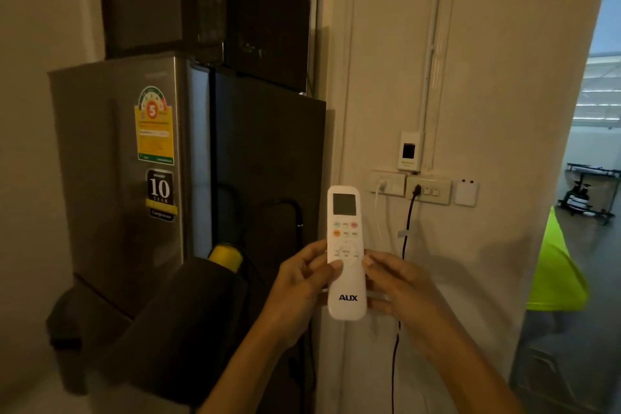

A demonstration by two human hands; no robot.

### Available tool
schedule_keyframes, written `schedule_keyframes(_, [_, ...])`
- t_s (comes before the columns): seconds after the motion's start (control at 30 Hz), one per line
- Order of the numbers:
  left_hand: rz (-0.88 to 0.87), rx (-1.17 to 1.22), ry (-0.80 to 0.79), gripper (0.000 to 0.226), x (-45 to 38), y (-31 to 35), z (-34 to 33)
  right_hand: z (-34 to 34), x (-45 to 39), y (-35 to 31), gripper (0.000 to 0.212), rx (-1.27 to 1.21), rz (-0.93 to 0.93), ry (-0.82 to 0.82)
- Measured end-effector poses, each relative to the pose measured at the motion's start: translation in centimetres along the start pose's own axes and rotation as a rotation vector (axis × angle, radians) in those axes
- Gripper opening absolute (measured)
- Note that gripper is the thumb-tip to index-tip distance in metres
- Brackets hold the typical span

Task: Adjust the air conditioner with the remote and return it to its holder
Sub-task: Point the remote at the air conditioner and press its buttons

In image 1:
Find white plug with cable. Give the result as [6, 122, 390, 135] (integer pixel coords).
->
[374, 178, 391, 250]

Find yellow round cap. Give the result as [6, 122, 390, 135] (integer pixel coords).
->
[208, 243, 245, 275]

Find black microwave oven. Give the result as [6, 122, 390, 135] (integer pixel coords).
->
[99, 0, 311, 94]

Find white breaker box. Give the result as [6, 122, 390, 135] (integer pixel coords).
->
[397, 129, 424, 173]

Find grey refrigerator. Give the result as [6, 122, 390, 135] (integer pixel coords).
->
[47, 52, 336, 414]

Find white remote wall holder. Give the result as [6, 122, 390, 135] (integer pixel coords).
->
[454, 179, 480, 208]

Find person's right hand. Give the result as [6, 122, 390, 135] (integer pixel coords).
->
[361, 249, 456, 357]

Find louvre window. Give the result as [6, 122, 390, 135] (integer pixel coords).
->
[572, 54, 621, 127]

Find white cable trunking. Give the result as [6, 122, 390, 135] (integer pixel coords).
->
[426, 0, 462, 175]

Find black plug with cable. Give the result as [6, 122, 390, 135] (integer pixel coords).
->
[390, 184, 422, 414]

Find white remote control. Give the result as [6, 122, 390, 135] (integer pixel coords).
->
[326, 184, 368, 322]

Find white conduit pipe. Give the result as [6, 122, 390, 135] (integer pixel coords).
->
[420, 0, 448, 132]

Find white wall socket box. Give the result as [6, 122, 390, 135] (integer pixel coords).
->
[368, 169, 408, 198]

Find yellow energy label sticker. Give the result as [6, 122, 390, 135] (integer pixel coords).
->
[134, 85, 175, 166]

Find white switch socket box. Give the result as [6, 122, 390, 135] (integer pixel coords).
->
[405, 175, 452, 206]

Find white bottle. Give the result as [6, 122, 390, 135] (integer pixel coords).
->
[565, 190, 591, 211]

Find person's left hand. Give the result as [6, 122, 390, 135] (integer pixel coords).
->
[261, 239, 345, 351]

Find person's left forearm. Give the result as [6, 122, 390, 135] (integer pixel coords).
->
[199, 326, 316, 414]

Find black warranty sticker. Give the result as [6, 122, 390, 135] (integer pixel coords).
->
[145, 168, 178, 223]

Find black wire wall rack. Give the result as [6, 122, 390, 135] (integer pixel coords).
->
[556, 162, 621, 225]

